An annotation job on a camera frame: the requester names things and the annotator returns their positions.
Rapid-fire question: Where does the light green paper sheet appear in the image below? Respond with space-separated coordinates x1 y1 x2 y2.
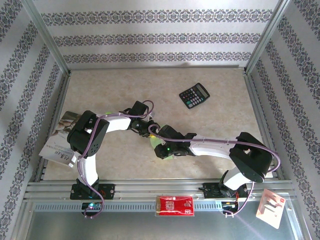
149 123 177 162

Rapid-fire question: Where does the grey sheet metal panel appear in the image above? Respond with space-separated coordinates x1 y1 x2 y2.
23 209 305 240

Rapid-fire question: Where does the red packaged card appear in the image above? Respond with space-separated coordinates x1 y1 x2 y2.
155 195 196 218

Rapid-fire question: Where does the black desk calculator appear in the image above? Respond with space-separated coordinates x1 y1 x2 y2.
178 82 211 110

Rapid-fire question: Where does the white photo cover book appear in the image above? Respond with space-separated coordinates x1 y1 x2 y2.
38 110 85 166

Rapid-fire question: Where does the white and red card package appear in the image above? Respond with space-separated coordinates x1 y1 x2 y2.
255 188 286 230

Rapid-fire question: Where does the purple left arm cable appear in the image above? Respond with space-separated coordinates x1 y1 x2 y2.
76 99 155 220

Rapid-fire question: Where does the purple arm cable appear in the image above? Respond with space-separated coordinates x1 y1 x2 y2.
76 99 155 220
147 123 281 218

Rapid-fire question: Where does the wide aluminium base rail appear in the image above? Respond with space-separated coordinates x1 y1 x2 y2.
23 177 298 203

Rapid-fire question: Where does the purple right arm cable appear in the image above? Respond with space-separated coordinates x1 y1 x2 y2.
147 123 281 218

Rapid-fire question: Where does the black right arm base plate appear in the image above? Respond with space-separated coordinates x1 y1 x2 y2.
202 181 250 200

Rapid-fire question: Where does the grey slotted cable duct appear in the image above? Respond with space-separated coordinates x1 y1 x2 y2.
31 201 262 213

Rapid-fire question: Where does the aluminium frame rail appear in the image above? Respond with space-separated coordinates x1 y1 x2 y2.
33 71 73 183
67 64 247 72
242 69 286 181

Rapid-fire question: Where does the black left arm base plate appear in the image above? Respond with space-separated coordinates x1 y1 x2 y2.
69 183 116 201

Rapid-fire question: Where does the aluminium frame post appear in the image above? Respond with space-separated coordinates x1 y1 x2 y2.
21 0 73 76
244 0 293 76

